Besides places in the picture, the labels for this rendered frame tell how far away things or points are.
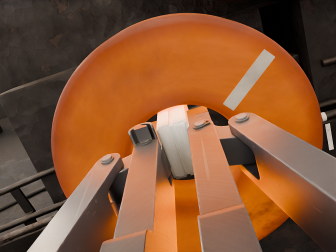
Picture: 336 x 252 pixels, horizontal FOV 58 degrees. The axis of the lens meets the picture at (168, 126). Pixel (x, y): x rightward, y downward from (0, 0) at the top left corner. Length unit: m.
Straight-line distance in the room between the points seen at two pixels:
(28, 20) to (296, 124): 0.51
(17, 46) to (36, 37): 0.04
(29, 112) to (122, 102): 0.42
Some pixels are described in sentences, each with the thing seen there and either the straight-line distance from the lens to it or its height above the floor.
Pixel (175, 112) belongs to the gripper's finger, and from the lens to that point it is 0.16.
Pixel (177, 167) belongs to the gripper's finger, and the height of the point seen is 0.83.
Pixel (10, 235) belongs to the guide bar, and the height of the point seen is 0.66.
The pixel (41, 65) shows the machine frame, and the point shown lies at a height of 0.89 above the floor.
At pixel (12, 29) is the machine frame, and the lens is 0.61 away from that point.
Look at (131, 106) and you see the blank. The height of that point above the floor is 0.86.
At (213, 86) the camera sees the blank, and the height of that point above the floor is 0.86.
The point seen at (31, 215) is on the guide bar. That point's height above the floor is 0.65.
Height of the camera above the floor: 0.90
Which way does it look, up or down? 19 degrees down
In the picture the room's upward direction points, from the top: 19 degrees counter-clockwise
